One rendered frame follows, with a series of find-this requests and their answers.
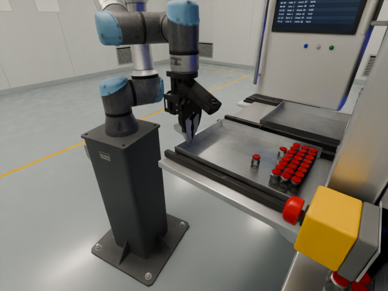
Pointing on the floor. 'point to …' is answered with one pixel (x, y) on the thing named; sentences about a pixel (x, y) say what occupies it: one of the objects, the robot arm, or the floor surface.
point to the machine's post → (365, 140)
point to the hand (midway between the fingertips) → (191, 140)
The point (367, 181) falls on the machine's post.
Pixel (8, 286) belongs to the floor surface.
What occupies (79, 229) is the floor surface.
